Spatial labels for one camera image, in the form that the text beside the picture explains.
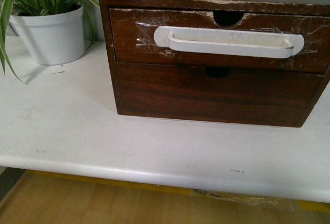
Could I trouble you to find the white drawer handle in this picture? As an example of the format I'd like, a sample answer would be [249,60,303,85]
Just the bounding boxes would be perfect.
[154,26,305,59]

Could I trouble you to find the wooden drawer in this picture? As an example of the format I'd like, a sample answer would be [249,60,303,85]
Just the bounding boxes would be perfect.
[108,8,329,73]
[111,62,325,127]

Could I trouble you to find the white plant pot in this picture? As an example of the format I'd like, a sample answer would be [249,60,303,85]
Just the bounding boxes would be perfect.
[10,6,85,65]

